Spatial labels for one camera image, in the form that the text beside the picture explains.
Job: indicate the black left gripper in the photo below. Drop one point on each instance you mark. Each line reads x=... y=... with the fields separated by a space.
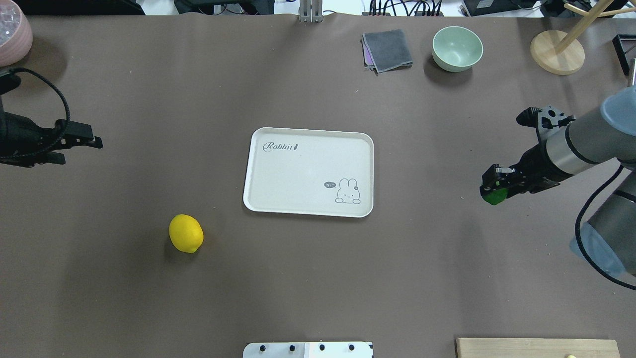
x=20 y=132

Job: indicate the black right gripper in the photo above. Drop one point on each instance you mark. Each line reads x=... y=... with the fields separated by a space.
x=535 y=163

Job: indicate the green lime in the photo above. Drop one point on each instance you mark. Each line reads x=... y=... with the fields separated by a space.
x=495 y=196

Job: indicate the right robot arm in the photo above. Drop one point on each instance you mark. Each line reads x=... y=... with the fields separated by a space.
x=604 y=234

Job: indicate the cream rabbit tray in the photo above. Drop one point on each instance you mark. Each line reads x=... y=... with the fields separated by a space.
x=311 y=172

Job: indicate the black glass tray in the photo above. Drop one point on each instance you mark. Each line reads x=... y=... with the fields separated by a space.
x=619 y=43

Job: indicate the pink bowl with ice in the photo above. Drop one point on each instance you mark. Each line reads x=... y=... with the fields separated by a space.
x=16 y=36

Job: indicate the mint green bowl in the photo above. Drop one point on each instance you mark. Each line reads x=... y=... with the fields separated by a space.
x=456 y=49

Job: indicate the wooden cup tree stand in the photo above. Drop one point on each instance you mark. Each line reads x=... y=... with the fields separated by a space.
x=559 y=52

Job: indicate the yellow lemon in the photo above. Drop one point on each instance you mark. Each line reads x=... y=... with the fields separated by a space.
x=185 y=233

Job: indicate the grey folded cloth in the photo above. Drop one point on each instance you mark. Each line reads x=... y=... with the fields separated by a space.
x=386 y=51

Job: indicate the wooden cutting board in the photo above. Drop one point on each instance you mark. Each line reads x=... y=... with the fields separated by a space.
x=535 y=348

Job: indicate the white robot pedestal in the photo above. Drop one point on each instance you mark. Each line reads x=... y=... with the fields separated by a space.
x=329 y=349

